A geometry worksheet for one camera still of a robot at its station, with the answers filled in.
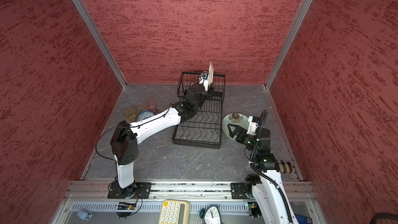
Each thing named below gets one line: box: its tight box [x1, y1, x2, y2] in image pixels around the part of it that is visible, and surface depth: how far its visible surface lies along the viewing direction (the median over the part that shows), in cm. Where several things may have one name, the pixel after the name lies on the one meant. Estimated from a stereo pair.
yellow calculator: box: [158, 199, 190, 224], surface depth 69 cm
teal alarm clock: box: [199, 204, 223, 224], surface depth 66 cm
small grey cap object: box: [76, 209, 93, 221], surface depth 68 cm
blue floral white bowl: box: [135, 109, 155, 122], surface depth 96 cm
